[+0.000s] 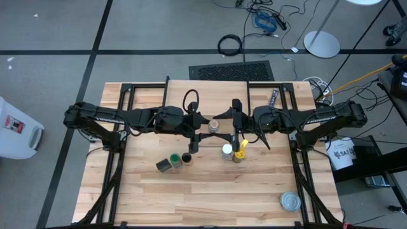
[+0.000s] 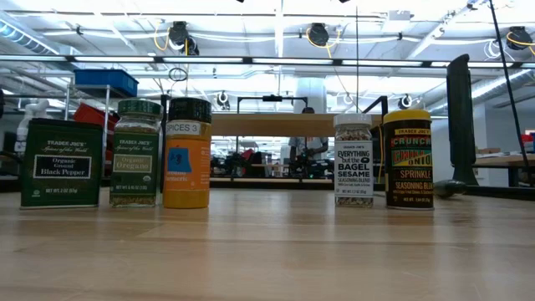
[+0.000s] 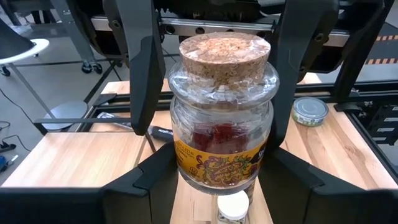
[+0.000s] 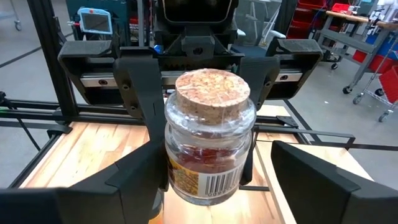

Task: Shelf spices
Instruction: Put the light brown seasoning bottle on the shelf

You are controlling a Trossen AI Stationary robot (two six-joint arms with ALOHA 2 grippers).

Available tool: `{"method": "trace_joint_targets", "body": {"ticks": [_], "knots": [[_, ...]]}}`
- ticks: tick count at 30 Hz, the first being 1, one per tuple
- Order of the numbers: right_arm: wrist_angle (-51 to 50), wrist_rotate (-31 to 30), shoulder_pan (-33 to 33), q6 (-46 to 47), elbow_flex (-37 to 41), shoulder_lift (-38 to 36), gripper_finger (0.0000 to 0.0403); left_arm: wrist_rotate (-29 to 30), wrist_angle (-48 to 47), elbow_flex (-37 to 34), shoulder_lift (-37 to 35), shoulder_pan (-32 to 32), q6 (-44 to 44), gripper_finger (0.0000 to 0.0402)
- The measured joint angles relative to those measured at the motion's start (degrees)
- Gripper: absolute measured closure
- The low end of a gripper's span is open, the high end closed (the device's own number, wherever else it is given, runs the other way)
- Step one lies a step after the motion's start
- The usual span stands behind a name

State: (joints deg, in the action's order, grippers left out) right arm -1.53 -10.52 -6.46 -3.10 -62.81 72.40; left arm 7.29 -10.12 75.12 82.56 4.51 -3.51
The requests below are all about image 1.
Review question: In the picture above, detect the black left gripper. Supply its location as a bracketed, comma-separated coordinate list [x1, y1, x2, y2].
[183, 101, 220, 154]

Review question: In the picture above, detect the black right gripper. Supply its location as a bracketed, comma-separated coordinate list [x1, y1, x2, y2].
[212, 98, 255, 152]

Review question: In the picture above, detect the small glass spice jar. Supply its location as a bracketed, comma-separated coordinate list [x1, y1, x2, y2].
[207, 119, 221, 134]

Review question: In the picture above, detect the white lid bagel seasoning jar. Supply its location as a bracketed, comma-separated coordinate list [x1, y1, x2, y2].
[221, 143, 235, 161]

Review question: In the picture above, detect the yellow lid chili onion jar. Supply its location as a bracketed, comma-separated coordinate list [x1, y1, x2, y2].
[232, 148, 247, 163]

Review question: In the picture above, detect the green lid oregano jar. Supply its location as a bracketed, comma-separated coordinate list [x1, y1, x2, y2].
[169, 153, 183, 169]

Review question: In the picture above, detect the dark green pepper tin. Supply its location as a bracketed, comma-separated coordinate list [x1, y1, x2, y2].
[155, 158, 173, 173]

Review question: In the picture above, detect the wooden shelf with black legs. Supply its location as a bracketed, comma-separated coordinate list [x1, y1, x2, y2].
[161, 75, 252, 130]

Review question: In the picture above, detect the black keyboard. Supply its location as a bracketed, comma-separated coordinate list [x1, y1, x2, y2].
[188, 60, 275, 82]

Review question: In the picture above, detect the black power strip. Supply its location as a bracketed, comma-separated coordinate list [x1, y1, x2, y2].
[273, 14, 287, 31]

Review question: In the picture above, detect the white labelled bucket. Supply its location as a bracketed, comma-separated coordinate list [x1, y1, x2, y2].
[326, 138, 357, 171]

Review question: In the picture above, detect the grey round base lamp stand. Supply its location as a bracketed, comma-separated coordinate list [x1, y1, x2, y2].
[303, 0, 341, 59]

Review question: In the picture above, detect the black equipment stand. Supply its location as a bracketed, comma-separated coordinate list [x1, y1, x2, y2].
[332, 135, 407, 212]

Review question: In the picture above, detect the thin black pole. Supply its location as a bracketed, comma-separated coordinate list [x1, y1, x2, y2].
[326, 0, 392, 88]

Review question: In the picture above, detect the white round disc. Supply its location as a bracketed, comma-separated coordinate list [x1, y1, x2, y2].
[345, 0, 382, 6]

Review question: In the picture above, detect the black wheeled stand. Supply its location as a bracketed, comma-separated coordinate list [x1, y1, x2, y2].
[383, 14, 407, 47]

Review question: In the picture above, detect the white plastic bin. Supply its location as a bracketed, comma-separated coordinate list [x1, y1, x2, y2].
[0, 96, 45, 160]

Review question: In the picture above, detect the large coiled black cable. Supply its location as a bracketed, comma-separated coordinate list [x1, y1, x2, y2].
[217, 34, 244, 57]

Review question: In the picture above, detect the white cable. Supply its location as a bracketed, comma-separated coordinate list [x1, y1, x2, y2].
[301, 76, 335, 106]

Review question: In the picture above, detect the coiled blue cable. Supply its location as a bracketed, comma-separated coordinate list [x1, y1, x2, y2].
[254, 11, 278, 33]

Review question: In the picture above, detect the yellow cable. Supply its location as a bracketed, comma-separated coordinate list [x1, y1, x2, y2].
[322, 54, 407, 96]

